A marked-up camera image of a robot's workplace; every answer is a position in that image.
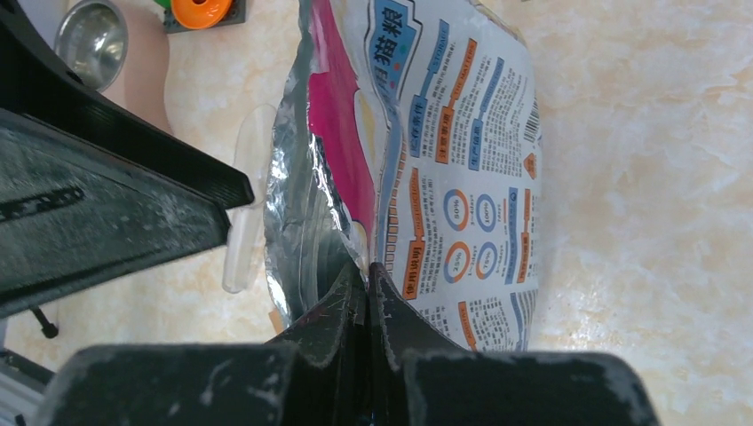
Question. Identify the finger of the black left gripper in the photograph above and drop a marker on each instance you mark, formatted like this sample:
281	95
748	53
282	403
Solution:
89	191

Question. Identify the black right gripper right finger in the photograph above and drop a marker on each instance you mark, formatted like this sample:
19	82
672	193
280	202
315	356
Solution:
422	378

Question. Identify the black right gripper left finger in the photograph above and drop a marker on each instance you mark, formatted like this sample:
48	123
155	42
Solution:
307	375

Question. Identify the pink double bowl stand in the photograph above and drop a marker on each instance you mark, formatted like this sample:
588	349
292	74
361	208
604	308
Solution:
139	86

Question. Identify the clear plastic scoop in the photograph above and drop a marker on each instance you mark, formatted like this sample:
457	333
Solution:
252	156

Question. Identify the pet food bag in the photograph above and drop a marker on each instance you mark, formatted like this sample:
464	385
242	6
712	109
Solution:
409	135

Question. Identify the steel pet bowl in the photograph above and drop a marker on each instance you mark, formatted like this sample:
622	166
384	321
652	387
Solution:
92	40

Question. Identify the black mini tripod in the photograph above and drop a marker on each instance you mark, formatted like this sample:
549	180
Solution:
48	329

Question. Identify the orange ring toy on plate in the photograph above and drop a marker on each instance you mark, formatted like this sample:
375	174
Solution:
182	16

